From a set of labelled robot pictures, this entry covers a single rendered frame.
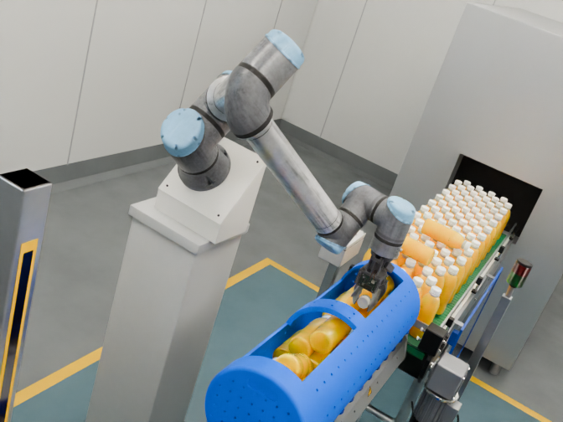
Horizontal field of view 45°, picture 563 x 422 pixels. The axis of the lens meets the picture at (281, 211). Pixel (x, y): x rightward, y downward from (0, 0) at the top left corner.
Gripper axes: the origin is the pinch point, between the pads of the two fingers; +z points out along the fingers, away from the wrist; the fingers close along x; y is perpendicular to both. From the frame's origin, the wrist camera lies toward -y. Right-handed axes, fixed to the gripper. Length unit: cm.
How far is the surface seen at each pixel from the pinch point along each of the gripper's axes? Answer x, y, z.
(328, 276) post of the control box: -29, -53, 26
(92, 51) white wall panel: -264, -156, 21
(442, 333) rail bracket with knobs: 23.0, -37.8, 15.8
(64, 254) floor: -194, -86, 117
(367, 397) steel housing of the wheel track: 13.5, 1.2, 28.9
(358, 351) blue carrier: 10.5, 30.2, -3.3
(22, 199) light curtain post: -30, 118, -52
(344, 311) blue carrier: 1.0, 22.8, -7.4
